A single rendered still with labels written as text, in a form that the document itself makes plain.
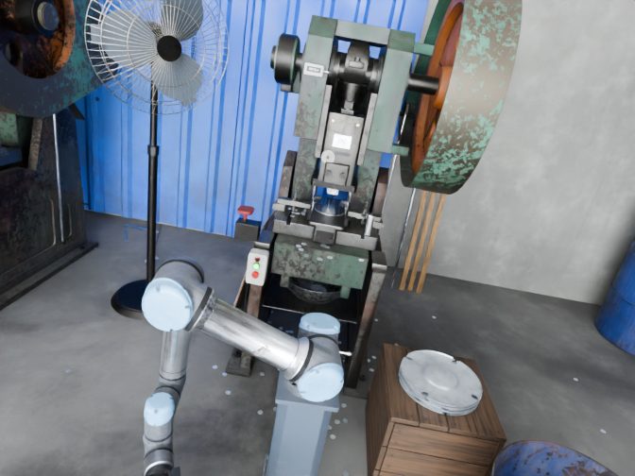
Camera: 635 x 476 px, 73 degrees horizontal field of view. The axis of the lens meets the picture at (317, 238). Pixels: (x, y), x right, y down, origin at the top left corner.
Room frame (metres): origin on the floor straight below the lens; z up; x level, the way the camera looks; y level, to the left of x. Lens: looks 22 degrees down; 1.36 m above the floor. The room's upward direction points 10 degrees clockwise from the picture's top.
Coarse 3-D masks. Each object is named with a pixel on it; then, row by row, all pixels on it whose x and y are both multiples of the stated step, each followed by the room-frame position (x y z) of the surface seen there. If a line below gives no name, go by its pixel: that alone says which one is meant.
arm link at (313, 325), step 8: (304, 320) 1.04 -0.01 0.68; (312, 320) 1.04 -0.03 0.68; (320, 320) 1.05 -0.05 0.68; (328, 320) 1.06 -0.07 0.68; (336, 320) 1.07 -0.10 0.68; (304, 328) 1.02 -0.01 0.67; (312, 328) 1.01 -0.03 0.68; (320, 328) 1.01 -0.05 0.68; (328, 328) 1.01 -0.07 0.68; (336, 328) 1.03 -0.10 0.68; (304, 336) 1.00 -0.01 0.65; (312, 336) 0.99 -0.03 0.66; (320, 336) 0.99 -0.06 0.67; (328, 336) 1.00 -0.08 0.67; (336, 336) 1.03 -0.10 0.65; (336, 344) 0.99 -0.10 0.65
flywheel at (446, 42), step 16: (448, 16) 1.99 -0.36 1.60; (448, 32) 2.04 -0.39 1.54; (448, 48) 2.00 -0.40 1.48; (432, 64) 2.13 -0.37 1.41; (448, 64) 1.91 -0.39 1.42; (448, 80) 1.77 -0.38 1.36; (432, 96) 1.88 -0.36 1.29; (432, 112) 1.98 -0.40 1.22; (416, 128) 2.08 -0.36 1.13; (432, 128) 1.92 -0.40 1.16; (416, 144) 2.00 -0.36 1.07; (416, 160) 1.88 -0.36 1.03
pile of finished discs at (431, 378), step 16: (416, 352) 1.40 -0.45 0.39; (432, 352) 1.42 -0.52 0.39; (400, 368) 1.31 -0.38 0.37; (416, 368) 1.30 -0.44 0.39; (432, 368) 1.31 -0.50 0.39; (448, 368) 1.33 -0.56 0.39; (464, 368) 1.35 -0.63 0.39; (416, 384) 1.21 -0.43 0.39; (432, 384) 1.23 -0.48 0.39; (448, 384) 1.23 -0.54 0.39; (464, 384) 1.26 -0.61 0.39; (480, 384) 1.27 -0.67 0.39; (416, 400) 1.17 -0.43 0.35; (432, 400) 1.14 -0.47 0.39; (448, 400) 1.16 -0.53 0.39; (464, 400) 1.17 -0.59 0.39
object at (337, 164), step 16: (336, 112) 1.78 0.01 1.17; (352, 112) 1.81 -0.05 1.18; (336, 128) 1.77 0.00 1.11; (352, 128) 1.77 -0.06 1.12; (336, 144) 1.77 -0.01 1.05; (352, 144) 1.77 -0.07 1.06; (320, 160) 1.77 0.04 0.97; (336, 160) 1.77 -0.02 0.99; (352, 160) 1.77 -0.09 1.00; (320, 176) 1.77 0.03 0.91; (336, 176) 1.74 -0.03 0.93; (352, 176) 1.77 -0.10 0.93
